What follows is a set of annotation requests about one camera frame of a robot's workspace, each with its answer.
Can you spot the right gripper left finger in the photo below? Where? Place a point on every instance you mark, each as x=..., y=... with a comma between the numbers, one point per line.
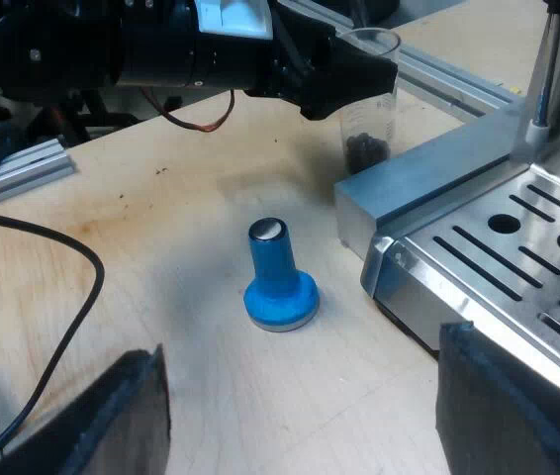
x=121, y=420

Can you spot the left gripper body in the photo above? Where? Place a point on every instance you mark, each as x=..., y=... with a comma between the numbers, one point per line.
x=161, y=49

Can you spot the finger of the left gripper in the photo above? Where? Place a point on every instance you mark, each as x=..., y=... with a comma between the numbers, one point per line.
x=349, y=79

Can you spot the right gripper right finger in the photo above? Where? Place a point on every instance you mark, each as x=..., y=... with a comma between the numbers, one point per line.
x=507, y=420

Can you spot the clear measuring glass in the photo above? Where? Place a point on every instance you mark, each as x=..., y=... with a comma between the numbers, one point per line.
x=389, y=116

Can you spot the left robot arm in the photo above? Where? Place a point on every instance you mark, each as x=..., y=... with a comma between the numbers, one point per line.
x=62, y=39

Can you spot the steel espresso machine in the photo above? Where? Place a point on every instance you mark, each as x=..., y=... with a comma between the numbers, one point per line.
x=418, y=282

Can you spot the metal block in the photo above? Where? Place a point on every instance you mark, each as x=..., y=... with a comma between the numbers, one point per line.
x=408, y=183

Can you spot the bright blue tamper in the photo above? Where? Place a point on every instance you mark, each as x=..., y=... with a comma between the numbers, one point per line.
x=275, y=277

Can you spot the aluminium rail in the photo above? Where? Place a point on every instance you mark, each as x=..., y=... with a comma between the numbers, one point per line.
x=23, y=168
x=458, y=84

